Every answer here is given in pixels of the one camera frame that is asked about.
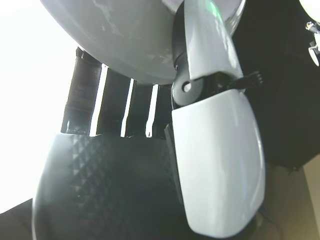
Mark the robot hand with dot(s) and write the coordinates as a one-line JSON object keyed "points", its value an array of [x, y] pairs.
{"points": [[212, 150]]}

